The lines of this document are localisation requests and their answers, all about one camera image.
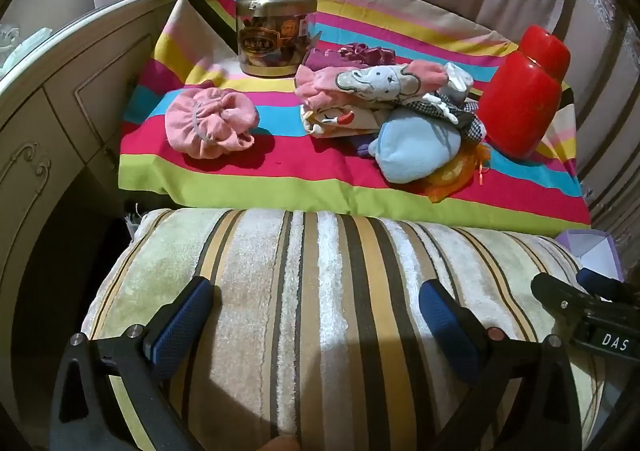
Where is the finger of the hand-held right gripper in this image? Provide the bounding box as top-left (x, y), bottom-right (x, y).
top-left (530, 272), bottom-right (596, 327)
top-left (576, 268), bottom-right (632, 304)

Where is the beige brown striped towel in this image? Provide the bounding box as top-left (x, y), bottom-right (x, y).
top-left (80, 208), bottom-right (606, 451)

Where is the orange organza bag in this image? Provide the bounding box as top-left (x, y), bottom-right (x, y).
top-left (422, 144), bottom-right (493, 204)

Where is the white carved dresser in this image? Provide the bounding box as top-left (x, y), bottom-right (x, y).
top-left (0, 0), bottom-right (193, 432)

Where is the mauve shiny cloth pouch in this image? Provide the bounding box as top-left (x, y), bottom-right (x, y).
top-left (339, 43), bottom-right (397, 66)

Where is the clear glass object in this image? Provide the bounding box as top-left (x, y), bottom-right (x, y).
top-left (0, 24), bottom-right (51, 69)

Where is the gold lidded snack jar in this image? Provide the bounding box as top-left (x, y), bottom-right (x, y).
top-left (235, 0), bottom-right (319, 78)

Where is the red thermos flask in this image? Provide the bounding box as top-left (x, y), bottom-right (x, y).
top-left (476, 24), bottom-right (572, 158)

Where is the colourful striped tablecloth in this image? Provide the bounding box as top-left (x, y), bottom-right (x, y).
top-left (118, 0), bottom-right (592, 238)

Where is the light blue plush pouch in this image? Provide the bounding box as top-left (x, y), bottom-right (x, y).
top-left (367, 106), bottom-right (463, 183)

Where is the lavender cardboard box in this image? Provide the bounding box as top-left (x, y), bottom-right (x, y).
top-left (556, 229), bottom-right (623, 282)

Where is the cream printed cloth pouch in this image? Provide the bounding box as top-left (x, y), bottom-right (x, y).
top-left (300, 102), bottom-right (383, 139)

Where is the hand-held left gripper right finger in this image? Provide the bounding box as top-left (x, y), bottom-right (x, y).
top-left (418, 279), bottom-right (586, 451)

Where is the white sock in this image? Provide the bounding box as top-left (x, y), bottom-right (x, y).
top-left (440, 62), bottom-right (474, 97)

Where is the black white checkered cloth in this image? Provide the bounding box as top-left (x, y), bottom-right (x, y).
top-left (400, 91), bottom-right (488, 144)

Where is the pink drawstring pouch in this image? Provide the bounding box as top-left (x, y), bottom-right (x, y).
top-left (165, 87), bottom-right (259, 159)

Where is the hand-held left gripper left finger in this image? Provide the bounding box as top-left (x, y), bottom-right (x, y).
top-left (48, 276), bottom-right (216, 451)

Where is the pink elephant print cloth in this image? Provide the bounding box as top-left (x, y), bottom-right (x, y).
top-left (295, 60), bottom-right (448, 108)

